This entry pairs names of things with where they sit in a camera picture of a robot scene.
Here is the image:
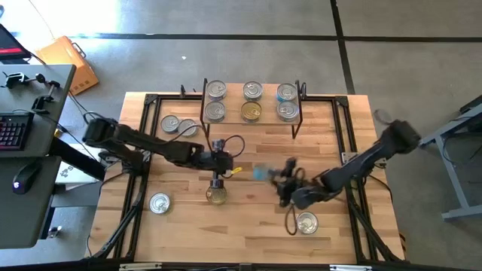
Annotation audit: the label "black laptop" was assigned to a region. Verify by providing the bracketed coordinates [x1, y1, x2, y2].
[0, 23, 32, 63]

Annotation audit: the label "silver metal bracket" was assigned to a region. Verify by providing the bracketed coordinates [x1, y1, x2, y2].
[119, 263, 163, 271]
[329, 264, 374, 271]

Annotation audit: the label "green tuna can gold lid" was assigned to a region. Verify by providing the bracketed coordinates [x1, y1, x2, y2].
[205, 184, 228, 206]
[240, 100, 263, 123]

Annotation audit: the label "black keyboard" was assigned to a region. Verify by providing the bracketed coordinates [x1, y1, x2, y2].
[0, 111, 35, 151]

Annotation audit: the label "grey metal stand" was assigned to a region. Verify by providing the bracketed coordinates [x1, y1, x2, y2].
[413, 93, 482, 221]

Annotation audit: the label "grey desk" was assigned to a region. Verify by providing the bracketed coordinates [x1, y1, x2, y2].
[0, 63, 76, 159]

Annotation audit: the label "black computer mouse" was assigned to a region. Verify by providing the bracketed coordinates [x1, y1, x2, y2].
[12, 161, 42, 195]

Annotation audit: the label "black metal table frame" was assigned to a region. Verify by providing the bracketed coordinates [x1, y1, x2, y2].
[90, 84, 406, 264]

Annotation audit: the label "black clamp with rod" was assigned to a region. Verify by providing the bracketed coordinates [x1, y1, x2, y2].
[31, 73, 62, 114]

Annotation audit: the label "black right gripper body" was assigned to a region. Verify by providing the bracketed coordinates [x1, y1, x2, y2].
[276, 160, 302, 208]

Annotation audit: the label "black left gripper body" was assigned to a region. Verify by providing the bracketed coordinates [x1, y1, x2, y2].
[203, 139, 234, 189]

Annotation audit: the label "orange equipment case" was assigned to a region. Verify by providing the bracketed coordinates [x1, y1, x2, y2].
[32, 35, 101, 96]

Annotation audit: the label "black silver desk clamp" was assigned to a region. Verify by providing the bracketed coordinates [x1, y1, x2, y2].
[2, 71, 27, 89]

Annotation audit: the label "white box with logo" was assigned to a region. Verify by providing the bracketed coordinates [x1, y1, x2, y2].
[55, 161, 101, 185]

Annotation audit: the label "green tuna can silver lid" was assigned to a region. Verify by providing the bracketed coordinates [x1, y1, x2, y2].
[242, 80, 264, 102]
[148, 192, 171, 215]

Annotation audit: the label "blue albacore tuna can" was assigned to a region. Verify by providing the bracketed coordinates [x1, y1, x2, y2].
[205, 79, 228, 101]
[204, 100, 227, 123]
[160, 114, 181, 134]
[295, 211, 319, 235]

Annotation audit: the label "wooden shelf black metal legs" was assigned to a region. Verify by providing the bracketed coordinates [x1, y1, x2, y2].
[199, 78, 307, 139]

